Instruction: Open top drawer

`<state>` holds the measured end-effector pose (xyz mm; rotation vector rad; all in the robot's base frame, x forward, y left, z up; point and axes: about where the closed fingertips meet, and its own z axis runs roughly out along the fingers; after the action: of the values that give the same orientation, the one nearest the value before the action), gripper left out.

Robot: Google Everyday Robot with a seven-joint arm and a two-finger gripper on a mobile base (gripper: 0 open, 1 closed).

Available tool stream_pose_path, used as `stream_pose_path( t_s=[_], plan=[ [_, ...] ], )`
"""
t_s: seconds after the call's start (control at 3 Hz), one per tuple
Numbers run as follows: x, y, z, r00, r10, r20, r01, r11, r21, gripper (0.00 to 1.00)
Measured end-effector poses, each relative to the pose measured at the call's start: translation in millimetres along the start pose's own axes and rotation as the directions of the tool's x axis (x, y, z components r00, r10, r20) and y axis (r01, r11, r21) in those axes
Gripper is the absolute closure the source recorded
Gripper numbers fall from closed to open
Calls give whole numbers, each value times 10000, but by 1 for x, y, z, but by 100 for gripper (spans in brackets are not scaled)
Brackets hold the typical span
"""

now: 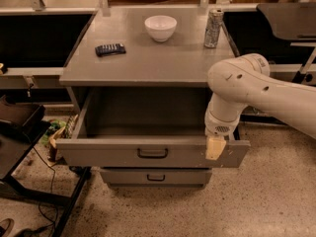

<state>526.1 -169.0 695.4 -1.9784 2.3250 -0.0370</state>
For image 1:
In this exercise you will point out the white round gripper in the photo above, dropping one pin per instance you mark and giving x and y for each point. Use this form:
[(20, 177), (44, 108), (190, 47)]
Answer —
[(217, 127)]

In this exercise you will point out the grey top drawer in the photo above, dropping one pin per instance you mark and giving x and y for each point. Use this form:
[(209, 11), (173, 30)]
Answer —
[(139, 127)]

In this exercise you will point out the grey drawer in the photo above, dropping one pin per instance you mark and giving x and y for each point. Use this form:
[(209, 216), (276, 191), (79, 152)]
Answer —
[(139, 127), (155, 177)]

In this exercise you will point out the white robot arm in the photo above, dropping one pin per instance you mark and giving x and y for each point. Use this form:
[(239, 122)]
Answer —
[(238, 83)]

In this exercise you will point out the grey drawer cabinet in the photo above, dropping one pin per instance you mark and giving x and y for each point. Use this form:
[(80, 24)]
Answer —
[(181, 61)]

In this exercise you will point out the grey bottom drawer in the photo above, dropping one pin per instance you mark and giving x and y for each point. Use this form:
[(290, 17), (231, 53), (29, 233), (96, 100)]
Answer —
[(155, 177)]

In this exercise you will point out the white bowl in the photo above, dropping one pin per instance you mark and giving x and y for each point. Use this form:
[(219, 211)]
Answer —
[(160, 27)]

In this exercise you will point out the silver drink can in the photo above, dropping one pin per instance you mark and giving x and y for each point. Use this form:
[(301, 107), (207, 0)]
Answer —
[(212, 29)]

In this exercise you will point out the dark blue snack bar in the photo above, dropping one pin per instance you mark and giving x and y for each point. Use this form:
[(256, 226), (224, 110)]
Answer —
[(110, 49)]

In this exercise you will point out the dark chair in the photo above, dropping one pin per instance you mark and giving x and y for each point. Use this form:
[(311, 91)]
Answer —
[(296, 23)]

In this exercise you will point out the pile of snack bags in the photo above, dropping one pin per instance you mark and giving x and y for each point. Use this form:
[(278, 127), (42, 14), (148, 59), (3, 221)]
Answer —
[(58, 129)]

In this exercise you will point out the black side table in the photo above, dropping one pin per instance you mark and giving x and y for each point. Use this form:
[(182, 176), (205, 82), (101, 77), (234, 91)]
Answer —
[(21, 129)]

